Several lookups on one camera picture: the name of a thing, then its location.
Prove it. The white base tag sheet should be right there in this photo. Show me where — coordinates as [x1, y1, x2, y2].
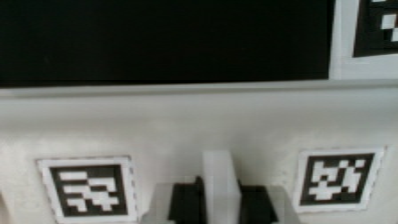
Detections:
[328, 0, 398, 80]

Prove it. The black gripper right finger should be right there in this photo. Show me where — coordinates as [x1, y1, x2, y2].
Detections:
[239, 184, 278, 224]

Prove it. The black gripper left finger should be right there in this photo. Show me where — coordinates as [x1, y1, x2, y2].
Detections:
[166, 177, 205, 224]

